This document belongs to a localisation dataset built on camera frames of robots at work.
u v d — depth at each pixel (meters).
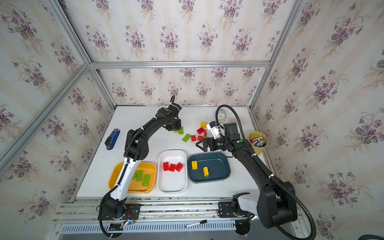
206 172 0.84
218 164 0.89
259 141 0.88
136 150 0.65
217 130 0.73
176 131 1.04
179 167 0.87
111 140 0.98
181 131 1.04
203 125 1.08
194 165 0.86
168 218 0.73
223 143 0.68
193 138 1.01
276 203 0.40
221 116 1.08
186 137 1.01
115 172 0.80
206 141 0.69
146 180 0.84
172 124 0.90
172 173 0.86
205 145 0.69
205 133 1.02
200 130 1.04
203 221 0.70
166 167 0.85
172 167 0.86
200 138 1.02
